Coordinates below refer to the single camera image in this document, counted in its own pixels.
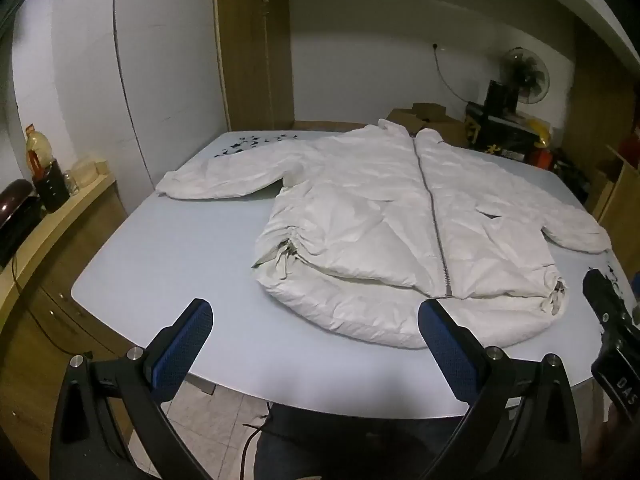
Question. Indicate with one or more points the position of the wooden side shelf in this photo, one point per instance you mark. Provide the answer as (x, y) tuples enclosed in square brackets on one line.
[(620, 182)]

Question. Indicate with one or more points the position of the wooden wardrobe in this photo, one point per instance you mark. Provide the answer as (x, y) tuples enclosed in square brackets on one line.
[(250, 45)]

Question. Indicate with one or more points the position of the brown cardboard box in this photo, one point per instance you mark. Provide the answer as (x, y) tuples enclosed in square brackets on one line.
[(430, 116)]

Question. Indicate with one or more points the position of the black and yellow box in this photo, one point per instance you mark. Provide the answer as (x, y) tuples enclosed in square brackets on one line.
[(500, 132)]

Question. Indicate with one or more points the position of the glass jar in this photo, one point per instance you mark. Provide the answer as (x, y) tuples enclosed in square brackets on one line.
[(71, 182)]

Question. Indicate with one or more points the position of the dark red helmet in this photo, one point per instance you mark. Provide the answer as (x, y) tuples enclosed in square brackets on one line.
[(15, 210)]

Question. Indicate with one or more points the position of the person's dark pants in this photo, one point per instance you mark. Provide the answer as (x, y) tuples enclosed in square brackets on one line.
[(350, 445)]

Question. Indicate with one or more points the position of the electric fan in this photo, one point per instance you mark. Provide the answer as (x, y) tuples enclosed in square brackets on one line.
[(525, 76)]

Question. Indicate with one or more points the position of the cooking oil bottle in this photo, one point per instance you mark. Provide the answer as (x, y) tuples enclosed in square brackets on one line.
[(37, 150)]

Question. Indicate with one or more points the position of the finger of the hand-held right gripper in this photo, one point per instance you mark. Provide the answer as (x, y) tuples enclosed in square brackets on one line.
[(602, 300)]

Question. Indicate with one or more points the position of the orange object in background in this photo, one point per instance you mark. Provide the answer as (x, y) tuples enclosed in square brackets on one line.
[(542, 158)]

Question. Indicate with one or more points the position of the beige plastic container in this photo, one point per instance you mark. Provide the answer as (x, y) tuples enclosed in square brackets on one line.
[(86, 170)]

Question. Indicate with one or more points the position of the black container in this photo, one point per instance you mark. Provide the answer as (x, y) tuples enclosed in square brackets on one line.
[(50, 187)]

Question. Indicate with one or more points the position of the black speaker box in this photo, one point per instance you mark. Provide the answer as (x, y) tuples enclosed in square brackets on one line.
[(501, 96)]

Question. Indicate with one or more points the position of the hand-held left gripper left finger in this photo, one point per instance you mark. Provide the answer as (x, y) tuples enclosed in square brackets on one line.
[(181, 347)]

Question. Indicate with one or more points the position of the wooden cabinet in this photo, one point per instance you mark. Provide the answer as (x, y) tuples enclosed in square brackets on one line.
[(45, 270)]

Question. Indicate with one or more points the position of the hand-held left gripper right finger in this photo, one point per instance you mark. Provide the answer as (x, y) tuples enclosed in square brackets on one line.
[(450, 355)]

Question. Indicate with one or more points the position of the white hooded zip jacket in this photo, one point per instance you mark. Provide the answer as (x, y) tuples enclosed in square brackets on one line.
[(380, 230)]

